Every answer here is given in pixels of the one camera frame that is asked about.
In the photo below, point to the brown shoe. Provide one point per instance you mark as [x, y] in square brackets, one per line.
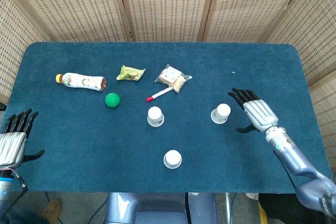
[51, 210]

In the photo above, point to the white cup green flower print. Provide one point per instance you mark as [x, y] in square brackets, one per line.
[221, 112]

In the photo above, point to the green ball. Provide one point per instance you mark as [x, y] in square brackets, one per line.
[112, 100]

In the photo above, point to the bread in clear plastic bag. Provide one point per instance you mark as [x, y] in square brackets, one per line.
[172, 77]

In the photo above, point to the white labelled drink bottle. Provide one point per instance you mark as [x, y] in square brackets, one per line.
[78, 81]

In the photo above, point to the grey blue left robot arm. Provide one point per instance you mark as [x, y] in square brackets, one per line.
[4, 190]

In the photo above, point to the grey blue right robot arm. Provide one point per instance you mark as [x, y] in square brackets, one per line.
[296, 159]

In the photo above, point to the white cup blue flower print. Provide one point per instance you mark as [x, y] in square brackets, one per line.
[172, 158]

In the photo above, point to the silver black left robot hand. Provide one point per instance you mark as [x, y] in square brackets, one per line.
[11, 148]

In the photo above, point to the white marker red cap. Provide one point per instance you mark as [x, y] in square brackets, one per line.
[160, 94]

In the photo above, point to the blue grey robot torso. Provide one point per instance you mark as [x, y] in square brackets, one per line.
[157, 208]

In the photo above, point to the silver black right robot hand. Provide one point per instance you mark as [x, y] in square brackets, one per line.
[260, 113]

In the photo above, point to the crumpled green snack wrapper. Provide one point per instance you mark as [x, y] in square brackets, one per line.
[130, 73]

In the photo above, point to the white cup fern print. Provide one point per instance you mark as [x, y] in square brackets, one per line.
[155, 115]

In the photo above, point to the white shoe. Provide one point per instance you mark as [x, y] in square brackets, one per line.
[252, 195]

